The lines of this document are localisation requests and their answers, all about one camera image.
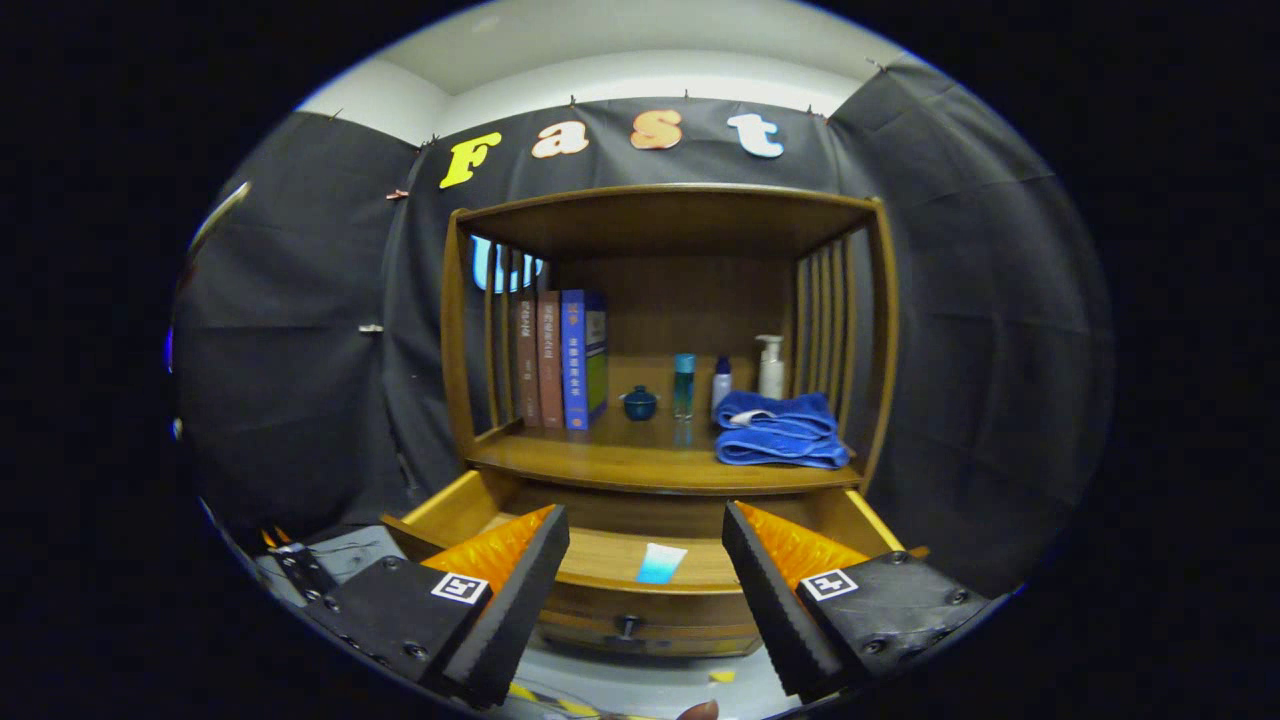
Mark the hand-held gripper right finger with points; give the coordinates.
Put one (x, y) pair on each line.
(770, 610)

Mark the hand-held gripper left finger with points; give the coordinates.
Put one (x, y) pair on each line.
(520, 610)

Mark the wooden drawer with black knob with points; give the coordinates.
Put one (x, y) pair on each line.
(660, 610)

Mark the light blue tube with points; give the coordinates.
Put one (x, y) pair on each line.
(660, 565)

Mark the wooden countertop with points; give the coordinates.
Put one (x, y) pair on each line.
(650, 450)

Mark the wooden cabinet with shelf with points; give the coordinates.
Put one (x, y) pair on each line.
(690, 300)

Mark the folded blue towel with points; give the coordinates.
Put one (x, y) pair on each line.
(780, 435)

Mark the white bottle with dark cap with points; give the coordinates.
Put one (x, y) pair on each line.
(721, 385)

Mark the white pump bottle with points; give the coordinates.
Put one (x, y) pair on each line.
(771, 375)

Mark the tall teal bottle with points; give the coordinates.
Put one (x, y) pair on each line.
(684, 390)

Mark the small blue lidded teacup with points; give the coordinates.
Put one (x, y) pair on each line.
(640, 405)

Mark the dark brown book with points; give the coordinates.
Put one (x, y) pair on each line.
(528, 360)

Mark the reddish brown book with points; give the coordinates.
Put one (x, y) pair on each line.
(550, 360)

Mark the blue book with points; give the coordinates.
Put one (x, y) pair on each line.
(575, 360)

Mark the black backdrop cloth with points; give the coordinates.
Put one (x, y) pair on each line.
(950, 350)

